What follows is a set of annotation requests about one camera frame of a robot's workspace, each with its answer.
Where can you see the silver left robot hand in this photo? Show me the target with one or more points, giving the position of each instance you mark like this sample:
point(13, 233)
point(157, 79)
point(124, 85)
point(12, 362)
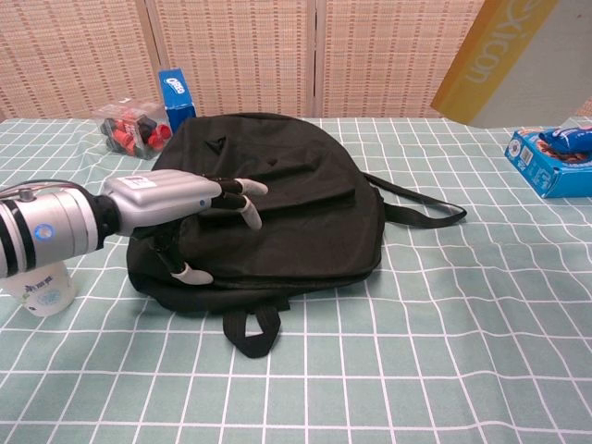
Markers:
point(162, 199)

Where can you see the black fabric backpack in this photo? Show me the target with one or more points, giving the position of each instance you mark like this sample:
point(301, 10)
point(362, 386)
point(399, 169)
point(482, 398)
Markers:
point(314, 231)

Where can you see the yellow and white book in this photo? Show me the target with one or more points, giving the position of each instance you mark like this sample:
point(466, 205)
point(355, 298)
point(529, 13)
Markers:
point(532, 69)

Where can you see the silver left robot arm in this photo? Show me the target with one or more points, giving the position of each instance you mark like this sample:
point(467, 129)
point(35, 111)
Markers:
point(51, 231)

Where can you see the clear box of small bottles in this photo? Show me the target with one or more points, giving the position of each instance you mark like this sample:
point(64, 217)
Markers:
point(129, 131)

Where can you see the blue Oreo cookie box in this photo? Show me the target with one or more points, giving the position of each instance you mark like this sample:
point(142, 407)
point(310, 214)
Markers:
point(178, 99)

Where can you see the white paper cup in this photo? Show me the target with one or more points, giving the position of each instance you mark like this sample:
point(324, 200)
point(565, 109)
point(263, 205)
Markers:
point(46, 296)

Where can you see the green checked tablecloth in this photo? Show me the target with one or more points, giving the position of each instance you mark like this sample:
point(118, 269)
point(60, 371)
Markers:
point(416, 347)

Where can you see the open blue cookie box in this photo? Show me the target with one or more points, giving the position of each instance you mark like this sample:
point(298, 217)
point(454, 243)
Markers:
point(550, 178)

